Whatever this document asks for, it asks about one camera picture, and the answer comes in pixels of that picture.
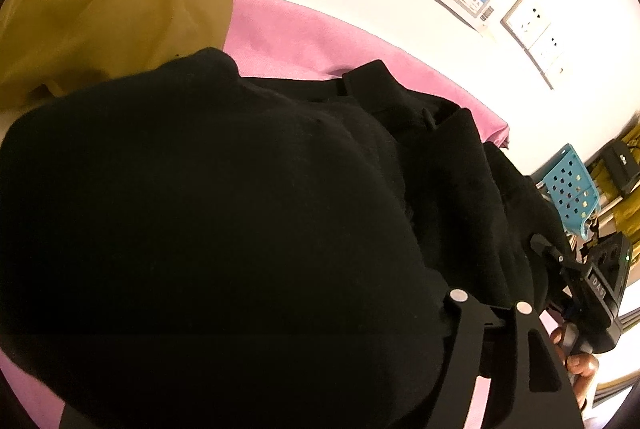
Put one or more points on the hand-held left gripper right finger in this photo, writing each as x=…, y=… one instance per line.
x=530, y=359

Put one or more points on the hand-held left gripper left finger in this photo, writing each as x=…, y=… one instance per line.
x=75, y=418

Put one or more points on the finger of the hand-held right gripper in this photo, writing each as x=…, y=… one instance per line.
x=545, y=246
x=565, y=309

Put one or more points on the black garment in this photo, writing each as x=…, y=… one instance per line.
x=225, y=219

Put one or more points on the person's right hand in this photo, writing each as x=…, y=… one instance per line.
x=580, y=366

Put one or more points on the blue perforated plastic chair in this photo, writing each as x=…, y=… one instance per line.
x=570, y=191

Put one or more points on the black box device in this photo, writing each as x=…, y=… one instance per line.
x=617, y=164

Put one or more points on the pink bed sheet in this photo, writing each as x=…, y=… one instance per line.
x=310, y=44

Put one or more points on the olive brown garment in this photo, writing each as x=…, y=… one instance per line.
x=110, y=9

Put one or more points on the white wall socket plate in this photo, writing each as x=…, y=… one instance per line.
x=526, y=16
x=550, y=59

